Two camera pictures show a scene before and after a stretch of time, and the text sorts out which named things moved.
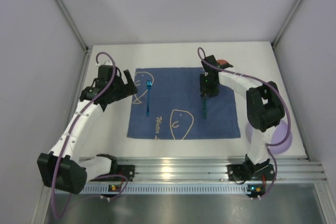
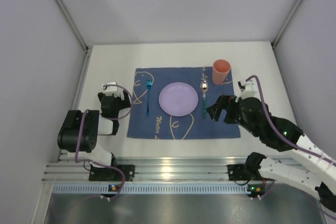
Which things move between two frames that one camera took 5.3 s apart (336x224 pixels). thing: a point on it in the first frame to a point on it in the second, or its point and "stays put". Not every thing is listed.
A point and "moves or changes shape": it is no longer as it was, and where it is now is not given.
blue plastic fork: x=149 y=85 stays put
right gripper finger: x=203 y=98 to x=215 y=110
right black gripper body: x=206 y=92 to x=227 y=111
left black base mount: x=118 y=173 stays put
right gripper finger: x=208 y=97 to x=214 y=116
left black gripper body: x=122 y=85 to x=113 y=98
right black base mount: x=248 y=171 stays put
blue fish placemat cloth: x=177 y=109 stays put
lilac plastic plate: x=279 y=135 moves or changes shape
